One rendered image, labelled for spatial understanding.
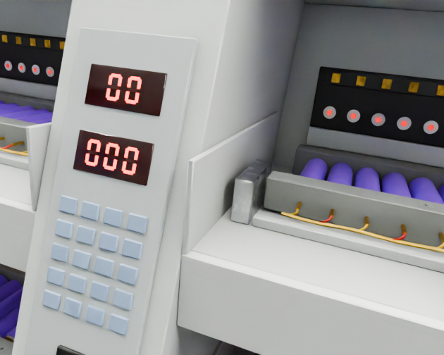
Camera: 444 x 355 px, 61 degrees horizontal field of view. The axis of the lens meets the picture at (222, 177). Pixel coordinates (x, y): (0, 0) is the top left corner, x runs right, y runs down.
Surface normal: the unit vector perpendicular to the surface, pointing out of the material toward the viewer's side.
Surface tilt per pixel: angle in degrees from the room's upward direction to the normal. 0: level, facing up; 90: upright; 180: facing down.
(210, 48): 90
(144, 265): 90
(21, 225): 107
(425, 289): 17
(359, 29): 90
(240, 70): 90
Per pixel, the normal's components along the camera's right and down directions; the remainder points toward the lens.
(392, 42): -0.30, -0.01
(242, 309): -0.34, 0.28
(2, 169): 0.10, -0.94
